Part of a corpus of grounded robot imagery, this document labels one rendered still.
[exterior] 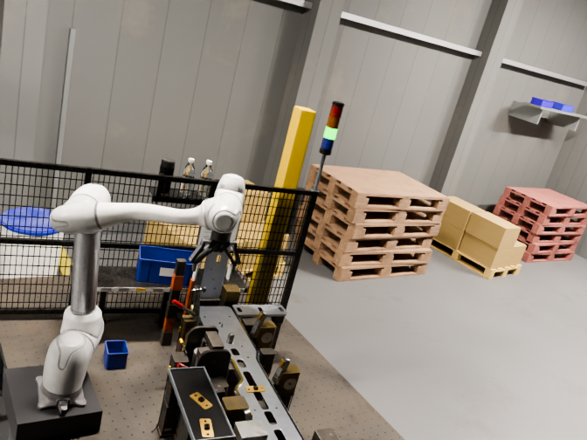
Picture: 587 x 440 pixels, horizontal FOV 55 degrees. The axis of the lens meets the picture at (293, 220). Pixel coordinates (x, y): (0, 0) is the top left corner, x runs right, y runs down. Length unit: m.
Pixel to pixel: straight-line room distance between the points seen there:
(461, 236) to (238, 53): 3.81
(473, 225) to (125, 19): 4.85
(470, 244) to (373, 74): 2.54
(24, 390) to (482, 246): 6.10
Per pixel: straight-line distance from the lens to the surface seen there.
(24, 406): 2.54
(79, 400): 2.55
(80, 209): 2.16
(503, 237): 7.50
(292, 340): 3.42
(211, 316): 2.87
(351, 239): 5.91
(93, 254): 2.41
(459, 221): 7.79
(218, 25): 5.78
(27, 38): 5.04
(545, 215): 8.80
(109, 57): 5.45
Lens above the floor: 2.45
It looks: 19 degrees down
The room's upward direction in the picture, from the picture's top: 15 degrees clockwise
